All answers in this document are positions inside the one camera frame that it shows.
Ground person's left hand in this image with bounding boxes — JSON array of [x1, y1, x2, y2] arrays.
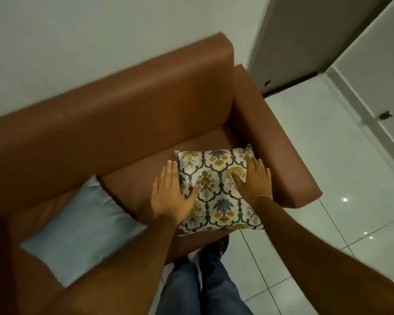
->
[[151, 160, 200, 228]]

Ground person's right hand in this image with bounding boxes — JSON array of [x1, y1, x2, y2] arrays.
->
[[231, 156, 274, 214]]

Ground brown leather sofa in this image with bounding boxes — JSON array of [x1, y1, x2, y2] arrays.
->
[[0, 31, 324, 315]]

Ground person's right forearm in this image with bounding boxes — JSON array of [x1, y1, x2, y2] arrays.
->
[[251, 195, 394, 315]]

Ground person's left forearm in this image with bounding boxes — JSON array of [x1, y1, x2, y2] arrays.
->
[[31, 214, 182, 315]]

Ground person's dark shoe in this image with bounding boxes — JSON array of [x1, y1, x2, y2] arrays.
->
[[198, 235, 230, 261]]

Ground person's blue jeans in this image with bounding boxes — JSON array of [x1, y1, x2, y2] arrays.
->
[[155, 252, 254, 315]]

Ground grey door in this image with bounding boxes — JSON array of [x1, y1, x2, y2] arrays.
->
[[248, 0, 394, 96]]

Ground white door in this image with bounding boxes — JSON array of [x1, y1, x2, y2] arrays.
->
[[326, 0, 394, 173]]

